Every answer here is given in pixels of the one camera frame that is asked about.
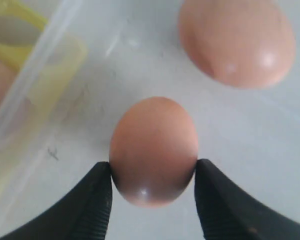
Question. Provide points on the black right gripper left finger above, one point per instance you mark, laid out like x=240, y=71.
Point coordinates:
x=82, y=214

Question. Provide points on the clear plastic container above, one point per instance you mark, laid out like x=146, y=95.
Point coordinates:
x=133, y=53

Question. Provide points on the yellow plastic egg tray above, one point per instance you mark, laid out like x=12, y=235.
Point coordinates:
x=44, y=68

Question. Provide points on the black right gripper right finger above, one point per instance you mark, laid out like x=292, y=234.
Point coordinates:
x=226, y=212

